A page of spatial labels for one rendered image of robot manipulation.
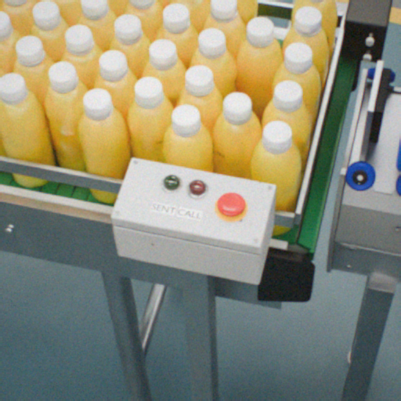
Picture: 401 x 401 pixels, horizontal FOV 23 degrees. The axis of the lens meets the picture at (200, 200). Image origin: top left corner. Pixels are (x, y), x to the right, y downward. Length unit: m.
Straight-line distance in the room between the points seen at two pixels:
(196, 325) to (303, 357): 0.87
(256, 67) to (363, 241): 0.32
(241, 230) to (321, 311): 1.21
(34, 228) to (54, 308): 0.89
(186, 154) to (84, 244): 0.30
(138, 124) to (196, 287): 0.25
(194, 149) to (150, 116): 0.08
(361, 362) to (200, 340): 0.53
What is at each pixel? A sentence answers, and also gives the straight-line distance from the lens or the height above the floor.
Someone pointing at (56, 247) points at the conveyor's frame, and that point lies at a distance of 1.66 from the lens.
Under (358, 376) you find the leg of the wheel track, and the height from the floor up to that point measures 0.26.
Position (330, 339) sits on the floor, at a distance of 2.45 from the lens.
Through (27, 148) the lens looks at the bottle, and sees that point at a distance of 1.51.
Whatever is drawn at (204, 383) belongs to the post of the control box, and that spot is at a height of 0.56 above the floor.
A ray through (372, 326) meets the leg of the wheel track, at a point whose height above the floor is 0.49.
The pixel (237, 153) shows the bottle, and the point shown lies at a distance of 1.43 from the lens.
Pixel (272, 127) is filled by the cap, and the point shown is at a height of 1.11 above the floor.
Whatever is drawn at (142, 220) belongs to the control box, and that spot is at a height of 1.10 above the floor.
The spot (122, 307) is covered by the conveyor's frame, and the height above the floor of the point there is 0.60.
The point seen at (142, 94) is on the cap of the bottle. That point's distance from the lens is 1.41.
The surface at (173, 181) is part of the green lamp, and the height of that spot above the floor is 1.11.
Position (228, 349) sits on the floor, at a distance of 2.42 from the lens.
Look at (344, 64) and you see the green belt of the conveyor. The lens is 1.73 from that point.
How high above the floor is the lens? 2.18
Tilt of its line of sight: 56 degrees down
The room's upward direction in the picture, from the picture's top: 3 degrees counter-clockwise
